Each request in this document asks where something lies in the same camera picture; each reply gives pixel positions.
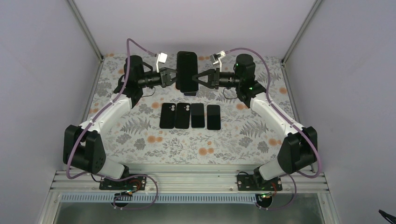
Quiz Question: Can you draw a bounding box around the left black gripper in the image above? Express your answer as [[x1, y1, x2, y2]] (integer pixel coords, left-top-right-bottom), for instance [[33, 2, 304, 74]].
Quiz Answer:
[[137, 67, 184, 88]]

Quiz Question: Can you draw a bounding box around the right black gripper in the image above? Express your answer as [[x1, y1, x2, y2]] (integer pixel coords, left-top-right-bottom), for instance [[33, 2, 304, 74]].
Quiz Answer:
[[192, 68, 242, 89]]

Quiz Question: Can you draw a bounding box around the black phone row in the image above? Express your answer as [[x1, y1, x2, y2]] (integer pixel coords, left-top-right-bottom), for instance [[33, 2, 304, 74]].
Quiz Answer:
[[176, 51, 198, 94], [183, 91, 197, 97], [206, 105, 221, 131]]

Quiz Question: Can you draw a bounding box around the black phone case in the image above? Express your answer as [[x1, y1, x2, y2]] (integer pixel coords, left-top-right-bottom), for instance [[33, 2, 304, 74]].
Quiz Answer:
[[175, 103, 191, 129], [159, 103, 176, 129]]

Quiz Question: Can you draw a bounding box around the teal phone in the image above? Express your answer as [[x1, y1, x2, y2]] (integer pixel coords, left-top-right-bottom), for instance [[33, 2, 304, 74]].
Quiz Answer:
[[191, 103, 205, 128]]

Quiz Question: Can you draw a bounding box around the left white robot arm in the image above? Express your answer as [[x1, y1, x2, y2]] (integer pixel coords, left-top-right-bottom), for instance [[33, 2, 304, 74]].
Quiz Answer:
[[63, 55, 177, 189]]

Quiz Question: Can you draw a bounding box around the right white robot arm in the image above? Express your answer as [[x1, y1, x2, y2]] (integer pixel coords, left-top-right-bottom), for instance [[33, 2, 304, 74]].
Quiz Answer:
[[192, 54, 320, 190]]

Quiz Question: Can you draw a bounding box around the floral table mat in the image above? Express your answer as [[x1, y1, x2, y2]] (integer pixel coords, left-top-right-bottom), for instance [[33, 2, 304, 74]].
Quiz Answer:
[[89, 54, 293, 165]]

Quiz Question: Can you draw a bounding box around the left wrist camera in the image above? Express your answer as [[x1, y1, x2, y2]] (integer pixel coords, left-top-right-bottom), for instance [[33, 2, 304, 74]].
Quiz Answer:
[[156, 52, 168, 72]]

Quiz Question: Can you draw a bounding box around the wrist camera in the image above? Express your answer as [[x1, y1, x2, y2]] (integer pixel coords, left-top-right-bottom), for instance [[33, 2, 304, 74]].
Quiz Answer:
[[156, 52, 168, 72], [209, 50, 226, 71]]

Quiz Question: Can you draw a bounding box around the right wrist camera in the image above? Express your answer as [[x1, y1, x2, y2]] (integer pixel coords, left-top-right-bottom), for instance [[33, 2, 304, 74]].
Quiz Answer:
[[209, 50, 226, 71]]

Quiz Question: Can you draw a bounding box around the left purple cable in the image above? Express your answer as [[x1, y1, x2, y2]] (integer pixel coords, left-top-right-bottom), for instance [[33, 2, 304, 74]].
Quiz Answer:
[[65, 38, 159, 211]]

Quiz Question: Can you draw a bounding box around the purple cable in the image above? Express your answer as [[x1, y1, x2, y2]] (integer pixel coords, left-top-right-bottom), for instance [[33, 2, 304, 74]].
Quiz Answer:
[[65, 38, 159, 211], [223, 47, 324, 211]]

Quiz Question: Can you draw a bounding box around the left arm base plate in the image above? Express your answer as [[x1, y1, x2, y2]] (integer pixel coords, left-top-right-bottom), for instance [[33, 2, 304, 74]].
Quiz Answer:
[[99, 176, 147, 191]]

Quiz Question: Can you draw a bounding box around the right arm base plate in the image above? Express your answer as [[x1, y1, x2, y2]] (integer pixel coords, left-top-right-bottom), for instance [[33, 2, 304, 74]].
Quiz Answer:
[[236, 172, 283, 191]]

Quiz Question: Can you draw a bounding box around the aluminium rail frame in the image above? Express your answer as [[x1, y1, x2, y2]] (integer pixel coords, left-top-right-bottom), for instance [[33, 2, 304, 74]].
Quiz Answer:
[[50, 164, 329, 193]]

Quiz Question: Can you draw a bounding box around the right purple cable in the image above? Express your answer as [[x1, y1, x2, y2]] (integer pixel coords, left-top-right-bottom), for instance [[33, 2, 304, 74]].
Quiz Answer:
[[223, 47, 324, 211]]

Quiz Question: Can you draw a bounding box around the grey slotted cable duct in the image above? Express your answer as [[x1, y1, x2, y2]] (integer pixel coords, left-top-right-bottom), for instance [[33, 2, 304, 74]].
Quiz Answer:
[[60, 192, 256, 204]]

